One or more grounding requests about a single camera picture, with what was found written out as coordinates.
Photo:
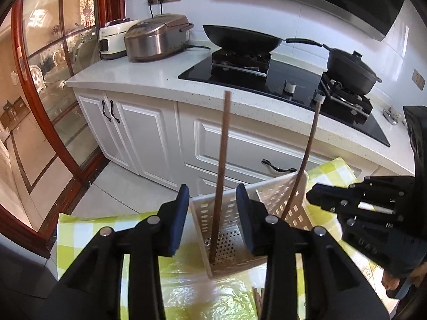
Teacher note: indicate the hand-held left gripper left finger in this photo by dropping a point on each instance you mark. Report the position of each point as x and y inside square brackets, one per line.
[176, 221]

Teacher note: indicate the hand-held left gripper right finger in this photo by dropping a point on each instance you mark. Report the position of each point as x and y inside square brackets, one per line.
[248, 221]

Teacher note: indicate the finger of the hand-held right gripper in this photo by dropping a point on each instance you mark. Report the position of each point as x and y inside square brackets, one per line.
[383, 185]
[322, 198]

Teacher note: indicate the white perforated utensil basket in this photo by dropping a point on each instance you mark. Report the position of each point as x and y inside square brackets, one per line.
[230, 236]

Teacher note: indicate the brown wooden chopstick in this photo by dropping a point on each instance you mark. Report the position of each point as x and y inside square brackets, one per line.
[256, 305]
[222, 160]
[307, 158]
[263, 301]

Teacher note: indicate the person's right hand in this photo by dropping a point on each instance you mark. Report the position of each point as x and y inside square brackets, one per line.
[389, 281]

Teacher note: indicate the small metal object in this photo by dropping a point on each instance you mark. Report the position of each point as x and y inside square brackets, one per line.
[391, 116]

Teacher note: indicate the white cabinet drawer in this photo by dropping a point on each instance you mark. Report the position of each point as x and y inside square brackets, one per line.
[247, 146]

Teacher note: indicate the white cabinet door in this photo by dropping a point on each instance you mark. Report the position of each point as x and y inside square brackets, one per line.
[90, 126]
[146, 143]

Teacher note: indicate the metal burner grate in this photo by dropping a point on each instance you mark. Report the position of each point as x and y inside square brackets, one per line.
[347, 101]
[240, 61]

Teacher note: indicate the yellow checkered tablecloth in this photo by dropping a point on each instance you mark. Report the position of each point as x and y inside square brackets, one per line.
[83, 233]

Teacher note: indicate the silver stove knob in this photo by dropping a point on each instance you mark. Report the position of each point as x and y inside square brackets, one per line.
[289, 87]
[319, 97]

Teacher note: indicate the black glass gas cooktop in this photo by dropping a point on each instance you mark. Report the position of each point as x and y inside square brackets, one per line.
[300, 99]

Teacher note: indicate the black cooking pot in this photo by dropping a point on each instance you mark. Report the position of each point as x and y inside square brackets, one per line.
[347, 81]

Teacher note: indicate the black pot lid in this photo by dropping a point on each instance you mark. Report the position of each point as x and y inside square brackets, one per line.
[353, 61]

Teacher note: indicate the black wok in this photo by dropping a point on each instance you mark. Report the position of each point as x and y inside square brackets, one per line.
[240, 38]

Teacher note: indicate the silver rice cooker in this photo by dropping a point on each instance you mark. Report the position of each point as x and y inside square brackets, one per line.
[156, 40]

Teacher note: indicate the white rice cooker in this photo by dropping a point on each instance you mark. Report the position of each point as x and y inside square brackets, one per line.
[111, 45]

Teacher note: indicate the red wooden glass door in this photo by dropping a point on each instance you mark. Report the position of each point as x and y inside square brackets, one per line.
[18, 66]

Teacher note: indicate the gold wall switch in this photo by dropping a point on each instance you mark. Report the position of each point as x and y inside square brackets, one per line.
[419, 79]

